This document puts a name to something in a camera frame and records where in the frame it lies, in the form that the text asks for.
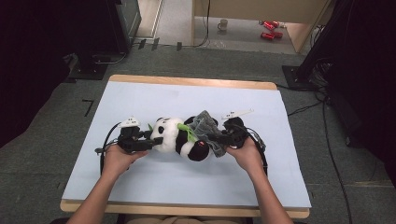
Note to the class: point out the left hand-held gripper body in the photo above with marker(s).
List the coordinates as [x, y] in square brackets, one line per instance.
[130, 140]

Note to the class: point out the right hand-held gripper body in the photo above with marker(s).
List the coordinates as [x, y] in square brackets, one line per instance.
[236, 133]

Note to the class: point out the grey knitted cloth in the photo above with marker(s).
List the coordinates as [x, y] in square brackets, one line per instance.
[204, 126]

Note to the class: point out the panda plush toy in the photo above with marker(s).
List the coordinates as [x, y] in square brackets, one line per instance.
[174, 140]

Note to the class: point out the person's left hand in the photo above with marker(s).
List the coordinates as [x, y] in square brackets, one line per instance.
[120, 160]

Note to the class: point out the person's right hand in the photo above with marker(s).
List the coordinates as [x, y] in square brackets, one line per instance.
[247, 157]

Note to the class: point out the light blue table mat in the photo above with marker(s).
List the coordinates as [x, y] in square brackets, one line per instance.
[174, 180]

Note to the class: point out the wooden table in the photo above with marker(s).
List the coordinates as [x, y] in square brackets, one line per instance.
[193, 81]

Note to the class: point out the black stand base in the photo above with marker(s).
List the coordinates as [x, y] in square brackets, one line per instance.
[88, 70]

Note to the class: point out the red can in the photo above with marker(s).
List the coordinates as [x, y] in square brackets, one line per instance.
[268, 26]
[278, 34]
[267, 36]
[275, 23]

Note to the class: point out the beige mug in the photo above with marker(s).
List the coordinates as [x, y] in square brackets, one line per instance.
[222, 25]

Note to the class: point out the black metal stand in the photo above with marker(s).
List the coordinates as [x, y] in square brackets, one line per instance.
[314, 53]

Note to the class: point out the dark cabinet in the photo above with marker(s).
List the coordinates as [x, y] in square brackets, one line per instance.
[124, 21]

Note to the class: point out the wooden cabinet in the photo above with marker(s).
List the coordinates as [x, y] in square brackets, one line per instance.
[261, 9]

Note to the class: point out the dark curtain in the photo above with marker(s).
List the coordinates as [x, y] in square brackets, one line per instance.
[367, 77]
[28, 62]

